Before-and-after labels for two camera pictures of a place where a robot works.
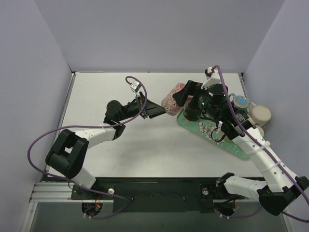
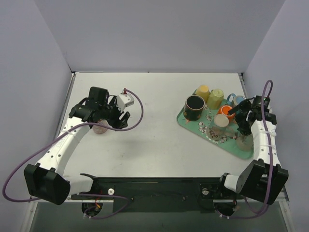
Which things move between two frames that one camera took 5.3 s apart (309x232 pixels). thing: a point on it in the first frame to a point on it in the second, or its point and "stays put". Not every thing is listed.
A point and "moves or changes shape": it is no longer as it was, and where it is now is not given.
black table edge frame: x=190 y=195 stays put
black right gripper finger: x=180 y=97 to x=244 y=105
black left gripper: x=142 y=106 to x=117 y=116
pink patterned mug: x=171 y=106 moves or changes shape
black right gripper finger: x=191 y=88 to x=245 y=119
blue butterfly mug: x=240 y=102 stays put
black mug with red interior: x=192 y=112 stays put
